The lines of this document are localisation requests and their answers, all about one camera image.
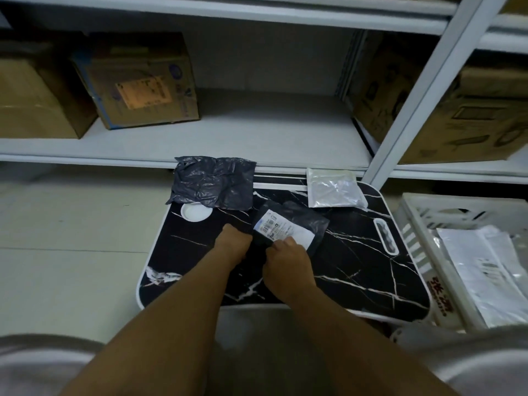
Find person's left hand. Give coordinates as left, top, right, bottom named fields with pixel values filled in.
left=214, top=223, right=253, bottom=262

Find person's right hand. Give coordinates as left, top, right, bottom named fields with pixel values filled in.
left=262, top=236, right=317, bottom=306

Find dark grey labelled bag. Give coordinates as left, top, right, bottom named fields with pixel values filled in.
left=252, top=200, right=331, bottom=260

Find small white bubble mailer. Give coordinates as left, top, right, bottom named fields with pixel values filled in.
left=306, top=168, right=369, bottom=211

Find white metal shelf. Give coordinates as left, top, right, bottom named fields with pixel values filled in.
left=0, top=0, right=528, bottom=186

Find white plastic basket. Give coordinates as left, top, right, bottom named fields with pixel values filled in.
left=392, top=192, right=528, bottom=333

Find narrow white mailer taped end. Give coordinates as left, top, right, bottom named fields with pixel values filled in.
left=436, top=225, right=528, bottom=328

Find person's left forearm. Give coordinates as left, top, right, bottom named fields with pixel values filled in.
left=62, top=251, right=252, bottom=396

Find person's right forearm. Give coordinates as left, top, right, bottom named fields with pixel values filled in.
left=284, top=288, right=459, bottom=396

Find person's white shorts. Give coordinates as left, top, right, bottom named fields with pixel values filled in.
left=0, top=323, right=528, bottom=396

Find black marble lap table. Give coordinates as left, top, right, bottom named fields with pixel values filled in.
left=136, top=173, right=432, bottom=325

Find cardboard box with orange label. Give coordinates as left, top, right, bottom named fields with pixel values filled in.
left=70, top=32, right=201, bottom=130

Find cardboard box with black print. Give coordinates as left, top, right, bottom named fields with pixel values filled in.
left=346, top=32, right=528, bottom=166

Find plain brown cardboard box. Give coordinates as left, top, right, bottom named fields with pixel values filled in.
left=0, top=43, right=99, bottom=140

